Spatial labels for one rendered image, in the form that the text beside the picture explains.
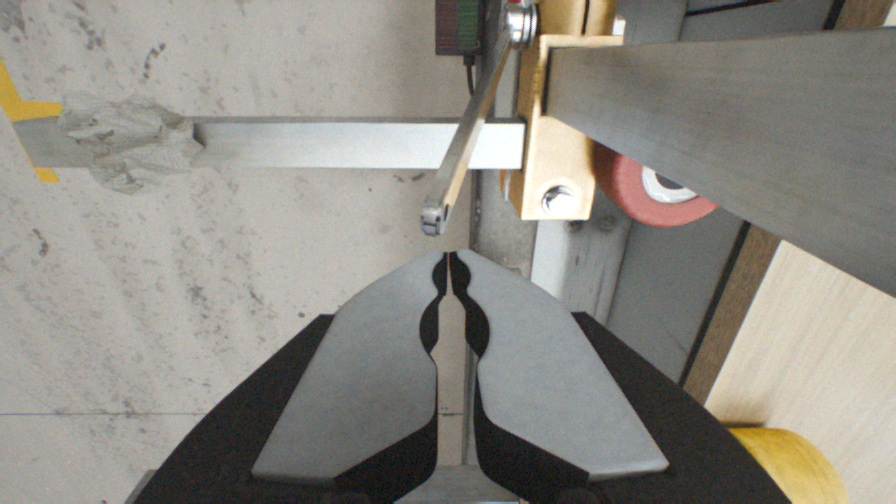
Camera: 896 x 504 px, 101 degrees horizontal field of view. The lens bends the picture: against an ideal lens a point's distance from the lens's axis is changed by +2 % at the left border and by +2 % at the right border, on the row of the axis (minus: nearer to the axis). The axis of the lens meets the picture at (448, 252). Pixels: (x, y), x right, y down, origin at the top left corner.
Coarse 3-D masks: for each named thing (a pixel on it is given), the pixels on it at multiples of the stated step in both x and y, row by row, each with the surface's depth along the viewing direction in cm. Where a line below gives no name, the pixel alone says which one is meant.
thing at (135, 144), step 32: (64, 96) 23; (64, 128) 22; (96, 128) 23; (128, 128) 24; (160, 128) 24; (192, 128) 24; (96, 160) 24; (128, 160) 24; (160, 160) 24; (192, 160) 25; (128, 192) 25
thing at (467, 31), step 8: (464, 0) 34; (472, 0) 34; (464, 8) 35; (472, 8) 35; (464, 16) 35; (472, 16) 35; (464, 24) 35; (472, 24) 35; (464, 32) 36; (472, 32) 36; (464, 40) 36; (472, 40) 36; (464, 48) 36; (472, 48) 36
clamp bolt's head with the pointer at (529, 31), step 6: (510, 0) 27; (516, 0) 25; (534, 6) 22; (504, 12) 22; (528, 12) 22; (534, 12) 22; (504, 18) 22; (528, 18) 22; (534, 18) 22; (498, 24) 24; (504, 24) 22; (528, 24) 22; (534, 24) 22; (498, 30) 24; (528, 30) 22; (534, 30) 22; (498, 36) 24; (528, 36) 23; (522, 42) 23; (528, 42) 23; (528, 48) 23
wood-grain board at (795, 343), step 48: (864, 0) 20; (768, 240) 25; (768, 288) 26; (816, 288) 26; (864, 288) 26; (720, 336) 30; (768, 336) 28; (816, 336) 28; (864, 336) 28; (720, 384) 30; (768, 384) 30; (816, 384) 31; (864, 384) 31; (816, 432) 33; (864, 432) 34; (864, 480) 37
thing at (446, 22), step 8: (440, 0) 34; (448, 0) 34; (456, 0) 34; (440, 8) 35; (448, 8) 35; (456, 8) 35; (440, 16) 35; (448, 16) 35; (456, 16) 35; (440, 24) 35; (448, 24) 35; (440, 32) 36; (448, 32) 36; (440, 40) 36; (448, 40) 36; (440, 48) 36; (448, 48) 36
